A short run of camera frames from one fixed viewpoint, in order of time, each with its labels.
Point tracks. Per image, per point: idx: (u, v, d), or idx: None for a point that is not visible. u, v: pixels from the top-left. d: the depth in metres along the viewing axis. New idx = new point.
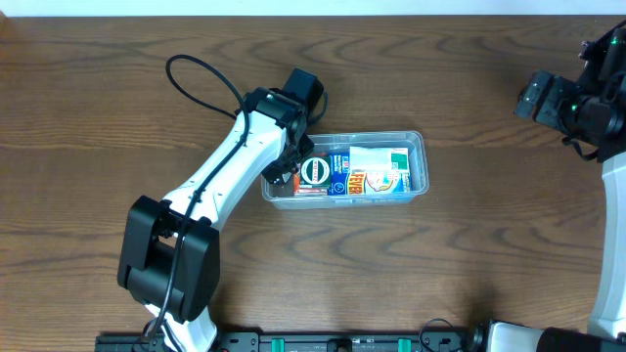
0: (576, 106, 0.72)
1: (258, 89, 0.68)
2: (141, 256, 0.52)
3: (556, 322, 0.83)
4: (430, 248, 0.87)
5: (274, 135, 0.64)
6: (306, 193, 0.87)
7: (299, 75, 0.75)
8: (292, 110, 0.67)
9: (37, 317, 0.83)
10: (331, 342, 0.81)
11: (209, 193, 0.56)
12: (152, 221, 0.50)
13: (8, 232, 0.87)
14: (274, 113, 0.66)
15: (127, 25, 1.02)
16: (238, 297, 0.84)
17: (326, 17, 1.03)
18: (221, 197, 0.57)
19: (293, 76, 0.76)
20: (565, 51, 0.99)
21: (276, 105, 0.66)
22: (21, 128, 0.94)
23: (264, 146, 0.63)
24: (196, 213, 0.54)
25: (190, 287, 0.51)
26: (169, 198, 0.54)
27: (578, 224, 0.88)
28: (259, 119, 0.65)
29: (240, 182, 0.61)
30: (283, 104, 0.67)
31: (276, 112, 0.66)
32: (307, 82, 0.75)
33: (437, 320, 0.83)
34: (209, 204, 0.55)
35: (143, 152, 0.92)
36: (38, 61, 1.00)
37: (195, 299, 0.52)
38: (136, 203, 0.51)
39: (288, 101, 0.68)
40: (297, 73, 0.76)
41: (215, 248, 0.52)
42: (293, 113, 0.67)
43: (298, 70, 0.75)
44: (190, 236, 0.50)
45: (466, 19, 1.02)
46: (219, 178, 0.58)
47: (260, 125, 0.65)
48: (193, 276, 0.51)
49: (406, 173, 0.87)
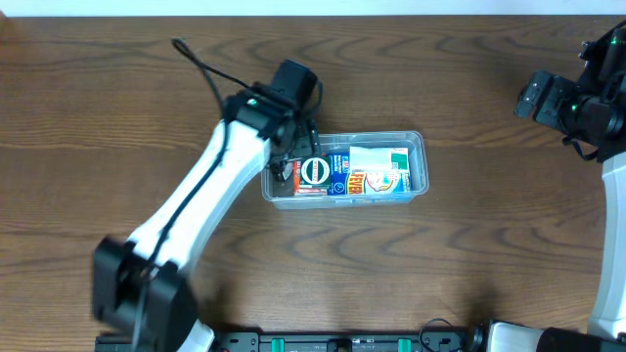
0: (576, 106, 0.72)
1: (241, 96, 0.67)
2: (110, 296, 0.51)
3: (556, 322, 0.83)
4: (430, 248, 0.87)
5: (254, 150, 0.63)
6: (306, 193, 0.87)
7: (290, 69, 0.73)
8: (278, 118, 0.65)
9: (36, 317, 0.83)
10: (331, 342, 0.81)
11: (177, 228, 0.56)
12: (116, 264, 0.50)
13: (8, 232, 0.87)
14: (256, 123, 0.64)
15: (126, 25, 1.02)
16: (238, 297, 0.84)
17: (326, 17, 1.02)
18: (192, 230, 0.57)
19: (285, 69, 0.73)
20: (565, 51, 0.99)
21: (260, 112, 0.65)
22: (20, 128, 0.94)
23: (244, 163, 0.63)
24: (164, 251, 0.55)
25: (156, 332, 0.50)
26: (137, 238, 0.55)
27: (578, 224, 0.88)
28: (239, 132, 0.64)
29: (217, 202, 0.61)
30: (266, 112, 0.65)
31: (259, 121, 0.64)
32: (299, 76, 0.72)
33: (437, 320, 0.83)
34: (178, 241, 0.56)
35: (143, 152, 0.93)
36: (37, 61, 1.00)
37: (167, 337, 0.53)
38: (103, 248, 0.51)
39: (273, 106, 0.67)
40: (287, 67, 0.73)
41: (183, 291, 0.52)
42: (279, 122, 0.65)
43: (291, 65, 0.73)
44: (155, 280, 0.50)
45: (466, 18, 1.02)
46: (190, 209, 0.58)
47: (241, 139, 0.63)
48: (158, 321, 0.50)
49: (406, 173, 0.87)
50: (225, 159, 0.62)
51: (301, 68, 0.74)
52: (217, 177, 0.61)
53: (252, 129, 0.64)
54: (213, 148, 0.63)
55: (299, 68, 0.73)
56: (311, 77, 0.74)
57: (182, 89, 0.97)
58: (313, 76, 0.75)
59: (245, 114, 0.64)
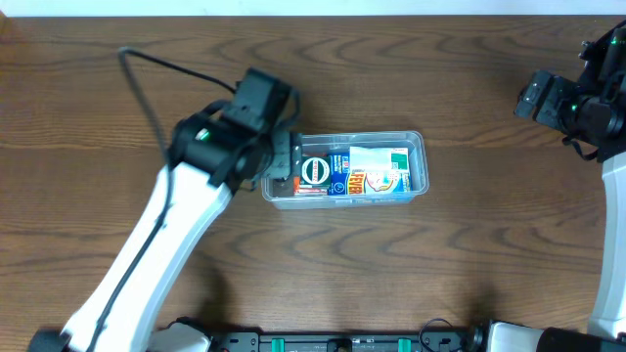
0: (576, 106, 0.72)
1: (188, 122, 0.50)
2: None
3: (556, 322, 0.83)
4: (431, 248, 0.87)
5: (206, 199, 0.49)
6: (306, 193, 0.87)
7: (256, 76, 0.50)
8: (241, 148, 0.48)
9: (36, 317, 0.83)
10: (331, 342, 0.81)
11: (115, 318, 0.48)
12: None
13: (8, 232, 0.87)
14: (210, 160, 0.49)
15: (126, 25, 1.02)
16: (237, 297, 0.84)
17: (326, 17, 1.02)
18: (133, 314, 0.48)
19: (245, 79, 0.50)
20: (565, 51, 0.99)
21: (216, 141, 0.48)
22: (19, 128, 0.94)
23: (194, 219, 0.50)
24: (101, 343, 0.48)
25: None
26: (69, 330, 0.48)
27: (578, 224, 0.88)
28: (186, 178, 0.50)
29: (161, 279, 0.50)
30: (224, 141, 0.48)
31: (216, 154, 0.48)
32: (264, 92, 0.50)
33: (437, 320, 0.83)
34: (116, 330, 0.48)
35: (143, 152, 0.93)
36: (37, 61, 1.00)
37: None
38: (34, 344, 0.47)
39: (228, 138, 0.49)
40: (252, 72, 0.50)
41: None
42: (242, 152, 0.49)
43: (254, 75, 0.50)
44: None
45: (467, 18, 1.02)
46: (128, 291, 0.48)
47: (187, 186, 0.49)
48: None
49: (406, 173, 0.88)
50: (169, 217, 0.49)
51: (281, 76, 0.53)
52: (159, 243, 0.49)
53: (206, 172, 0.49)
54: (156, 200, 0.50)
55: (264, 80, 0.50)
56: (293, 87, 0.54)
57: (182, 89, 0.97)
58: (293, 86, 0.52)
59: (196, 153, 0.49)
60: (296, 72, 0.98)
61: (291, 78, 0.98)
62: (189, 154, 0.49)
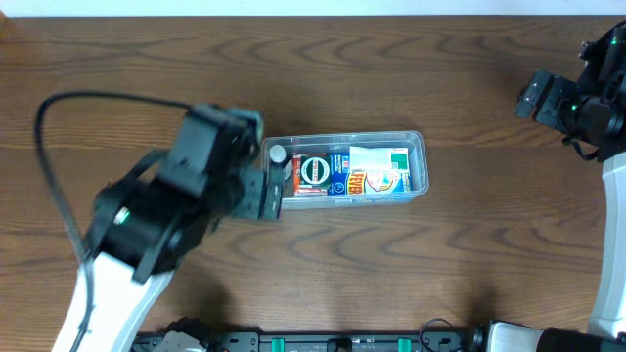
0: (576, 106, 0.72)
1: (106, 198, 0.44)
2: None
3: (556, 322, 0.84)
4: (430, 248, 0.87)
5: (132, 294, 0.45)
6: (306, 193, 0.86)
7: (194, 126, 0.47)
8: (175, 220, 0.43)
9: (37, 317, 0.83)
10: (331, 342, 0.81)
11: None
12: None
13: (8, 232, 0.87)
14: (140, 242, 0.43)
15: (126, 25, 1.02)
16: (238, 298, 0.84)
17: (326, 17, 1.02)
18: None
19: (186, 127, 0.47)
20: (565, 51, 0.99)
21: (148, 215, 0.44)
22: (19, 128, 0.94)
23: (123, 316, 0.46)
24: None
25: None
26: None
27: (578, 224, 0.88)
28: (106, 274, 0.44)
29: None
30: (156, 213, 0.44)
31: (148, 232, 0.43)
32: (205, 141, 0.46)
33: (437, 320, 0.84)
34: None
35: (143, 152, 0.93)
36: (36, 61, 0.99)
37: None
38: None
39: (158, 210, 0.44)
40: (191, 123, 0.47)
41: None
42: (178, 223, 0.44)
43: (196, 121, 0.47)
44: None
45: (467, 18, 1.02)
46: None
47: (109, 283, 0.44)
48: None
49: (406, 173, 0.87)
50: (93, 323, 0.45)
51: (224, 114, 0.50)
52: (88, 345, 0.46)
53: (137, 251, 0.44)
54: (77, 303, 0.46)
55: (206, 127, 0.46)
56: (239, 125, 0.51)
57: (182, 89, 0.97)
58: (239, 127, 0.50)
59: (123, 231, 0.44)
60: (296, 72, 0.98)
61: (291, 78, 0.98)
62: (111, 237, 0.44)
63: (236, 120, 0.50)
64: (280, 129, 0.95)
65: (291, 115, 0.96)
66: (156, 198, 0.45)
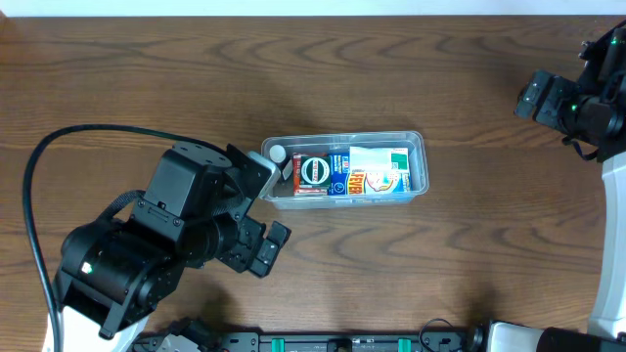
0: (576, 106, 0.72)
1: (78, 243, 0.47)
2: None
3: (555, 322, 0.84)
4: (430, 248, 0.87)
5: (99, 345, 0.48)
6: (306, 193, 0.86)
7: (172, 171, 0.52)
8: (144, 270, 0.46)
9: (36, 317, 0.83)
10: (331, 343, 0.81)
11: None
12: None
13: (7, 233, 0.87)
14: (113, 286, 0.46)
15: (126, 25, 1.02)
16: (237, 298, 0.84)
17: (326, 17, 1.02)
18: None
19: (166, 173, 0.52)
20: (564, 51, 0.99)
21: (115, 262, 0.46)
22: (18, 128, 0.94)
23: None
24: None
25: None
26: None
27: (578, 224, 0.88)
28: (76, 323, 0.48)
29: None
30: (127, 260, 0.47)
31: (118, 281, 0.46)
32: (183, 187, 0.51)
33: (437, 320, 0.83)
34: None
35: (142, 151, 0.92)
36: (36, 61, 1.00)
37: None
38: None
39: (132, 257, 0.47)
40: (169, 165, 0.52)
41: None
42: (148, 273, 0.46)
43: (174, 168, 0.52)
44: None
45: (467, 18, 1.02)
46: None
47: (78, 331, 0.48)
48: None
49: (406, 173, 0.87)
50: None
51: (202, 157, 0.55)
52: None
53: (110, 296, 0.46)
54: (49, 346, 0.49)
55: (183, 173, 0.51)
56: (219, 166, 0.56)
57: (182, 90, 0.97)
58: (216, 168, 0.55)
59: (97, 277, 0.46)
60: (296, 72, 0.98)
61: (291, 78, 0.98)
62: (87, 280, 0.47)
63: (212, 162, 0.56)
64: (280, 129, 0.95)
65: (291, 115, 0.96)
66: (130, 242, 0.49)
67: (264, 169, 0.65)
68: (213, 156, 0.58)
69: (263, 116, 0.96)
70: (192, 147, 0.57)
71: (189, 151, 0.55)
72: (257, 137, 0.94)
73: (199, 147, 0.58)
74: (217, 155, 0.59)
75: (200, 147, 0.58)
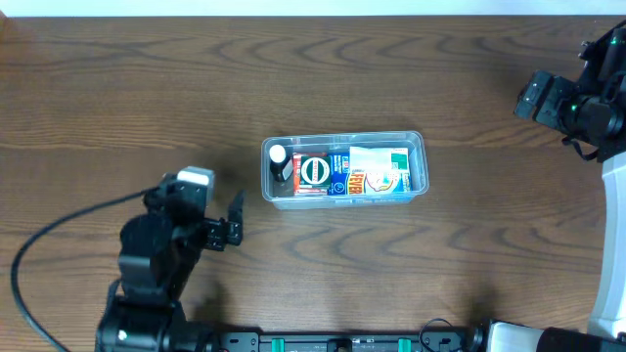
0: (576, 106, 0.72)
1: (107, 330, 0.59)
2: None
3: (556, 322, 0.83)
4: (430, 248, 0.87)
5: None
6: (306, 193, 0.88)
7: (130, 269, 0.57)
8: (160, 327, 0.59)
9: (36, 318, 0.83)
10: (331, 342, 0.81)
11: None
12: None
13: (7, 232, 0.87)
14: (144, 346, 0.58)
15: (126, 25, 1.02)
16: (238, 297, 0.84)
17: (326, 17, 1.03)
18: None
19: (126, 268, 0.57)
20: (564, 51, 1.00)
21: (138, 331, 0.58)
22: (18, 128, 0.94)
23: None
24: None
25: None
26: None
27: (578, 224, 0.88)
28: None
29: None
30: (146, 326, 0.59)
31: (146, 342, 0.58)
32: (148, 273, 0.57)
33: (437, 320, 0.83)
34: None
35: (142, 152, 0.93)
36: (36, 61, 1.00)
37: None
38: None
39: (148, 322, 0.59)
40: (125, 262, 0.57)
41: None
42: (163, 328, 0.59)
43: (132, 263, 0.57)
44: None
45: (466, 18, 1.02)
46: None
47: None
48: None
49: (406, 173, 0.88)
50: None
51: (149, 238, 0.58)
52: None
53: None
54: None
55: (140, 266, 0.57)
56: (164, 238, 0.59)
57: (182, 90, 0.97)
58: (162, 242, 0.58)
59: (127, 346, 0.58)
60: (296, 72, 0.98)
61: (291, 78, 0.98)
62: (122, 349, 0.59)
63: (156, 237, 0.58)
64: (280, 129, 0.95)
65: (291, 115, 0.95)
66: (138, 313, 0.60)
67: (199, 184, 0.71)
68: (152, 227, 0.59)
69: (263, 116, 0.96)
70: (134, 227, 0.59)
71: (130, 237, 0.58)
72: (257, 137, 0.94)
73: (137, 221, 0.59)
74: (159, 220, 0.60)
75: (139, 221, 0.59)
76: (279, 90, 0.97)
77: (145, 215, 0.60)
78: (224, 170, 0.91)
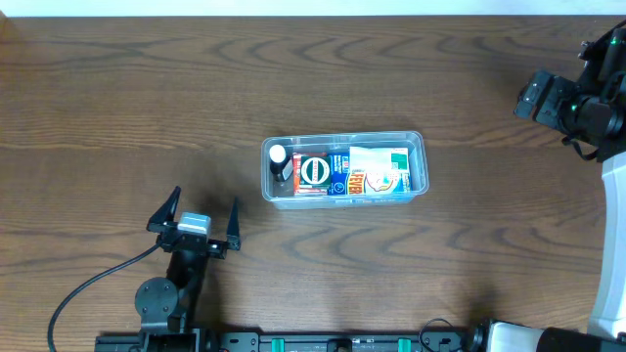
0: (576, 106, 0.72)
1: None
2: None
3: (556, 322, 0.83)
4: (430, 248, 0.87)
5: None
6: (306, 193, 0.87)
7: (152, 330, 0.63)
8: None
9: (36, 318, 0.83)
10: (331, 342, 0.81)
11: None
12: None
13: (6, 232, 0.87)
14: None
15: (126, 25, 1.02)
16: (238, 297, 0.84)
17: (325, 17, 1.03)
18: None
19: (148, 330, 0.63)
20: (563, 51, 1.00)
21: None
22: (18, 128, 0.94)
23: None
24: None
25: None
26: None
27: (578, 224, 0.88)
28: None
29: None
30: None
31: None
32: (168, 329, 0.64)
33: (437, 319, 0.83)
34: None
35: (142, 152, 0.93)
36: (35, 61, 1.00)
37: None
38: None
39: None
40: (148, 327, 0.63)
41: None
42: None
43: (152, 327, 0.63)
44: None
45: (466, 18, 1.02)
46: None
47: None
48: None
49: (406, 173, 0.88)
50: None
51: (159, 303, 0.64)
52: None
53: None
54: None
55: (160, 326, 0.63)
56: (174, 298, 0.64)
57: (182, 89, 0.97)
58: (174, 304, 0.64)
59: None
60: (296, 72, 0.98)
61: (291, 78, 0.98)
62: None
63: (166, 300, 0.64)
64: (280, 129, 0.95)
65: (291, 115, 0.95)
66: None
67: (200, 235, 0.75)
68: (157, 292, 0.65)
69: (263, 116, 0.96)
70: (144, 295, 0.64)
71: (144, 305, 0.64)
72: (257, 137, 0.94)
73: (146, 289, 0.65)
74: (163, 283, 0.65)
75: (147, 289, 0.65)
76: (279, 90, 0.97)
77: (149, 281, 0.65)
78: (223, 170, 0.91)
